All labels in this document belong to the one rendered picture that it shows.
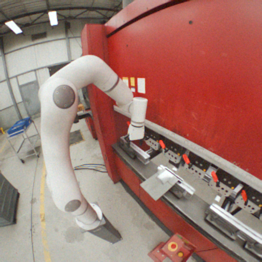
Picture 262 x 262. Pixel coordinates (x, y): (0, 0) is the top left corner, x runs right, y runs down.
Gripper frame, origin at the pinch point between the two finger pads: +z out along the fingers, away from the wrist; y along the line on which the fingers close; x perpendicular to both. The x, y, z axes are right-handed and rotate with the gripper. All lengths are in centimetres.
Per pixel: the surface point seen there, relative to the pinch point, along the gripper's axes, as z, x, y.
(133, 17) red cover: -87, -22, -1
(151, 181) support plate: 29.0, 14.1, -11.2
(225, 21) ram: -74, 32, -17
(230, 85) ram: -48, 36, -21
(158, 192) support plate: 28.8, 25.9, -11.0
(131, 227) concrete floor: 131, 23, -1
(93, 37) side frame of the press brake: -82, -65, 22
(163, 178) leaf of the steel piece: 27.2, 16.5, -21.5
